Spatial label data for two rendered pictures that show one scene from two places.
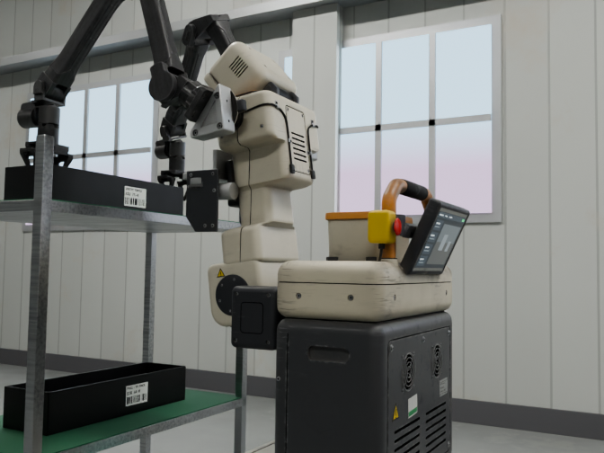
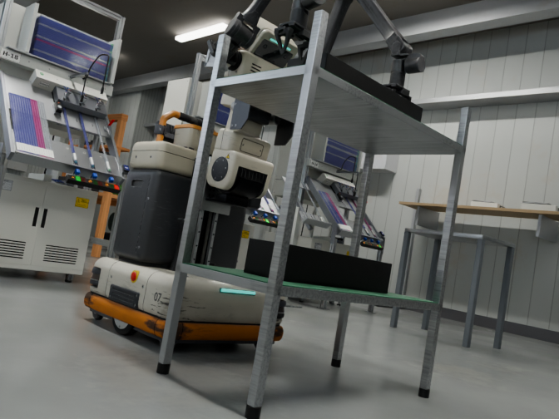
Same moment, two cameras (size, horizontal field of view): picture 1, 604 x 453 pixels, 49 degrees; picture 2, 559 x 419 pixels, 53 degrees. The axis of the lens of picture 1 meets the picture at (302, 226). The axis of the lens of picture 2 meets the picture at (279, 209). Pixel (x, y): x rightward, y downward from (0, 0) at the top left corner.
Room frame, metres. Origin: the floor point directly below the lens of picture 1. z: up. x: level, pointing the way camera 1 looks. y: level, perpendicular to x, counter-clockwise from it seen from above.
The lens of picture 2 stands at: (3.95, 0.99, 0.43)
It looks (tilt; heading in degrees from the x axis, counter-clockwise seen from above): 4 degrees up; 197
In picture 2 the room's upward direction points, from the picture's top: 10 degrees clockwise
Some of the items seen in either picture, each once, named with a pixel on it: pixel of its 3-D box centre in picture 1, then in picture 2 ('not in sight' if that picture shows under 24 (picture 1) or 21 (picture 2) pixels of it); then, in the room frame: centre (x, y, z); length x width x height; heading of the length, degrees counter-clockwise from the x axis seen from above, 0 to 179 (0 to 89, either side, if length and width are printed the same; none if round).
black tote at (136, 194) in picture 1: (102, 196); (358, 101); (2.05, 0.62, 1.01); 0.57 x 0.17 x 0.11; 152
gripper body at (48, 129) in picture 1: (48, 137); (396, 83); (1.85, 0.72, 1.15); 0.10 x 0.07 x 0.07; 151
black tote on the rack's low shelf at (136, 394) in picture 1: (103, 393); (323, 268); (2.05, 0.59, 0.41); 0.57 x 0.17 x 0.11; 152
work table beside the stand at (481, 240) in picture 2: not in sight; (451, 286); (-0.61, 1.06, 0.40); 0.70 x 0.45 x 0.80; 55
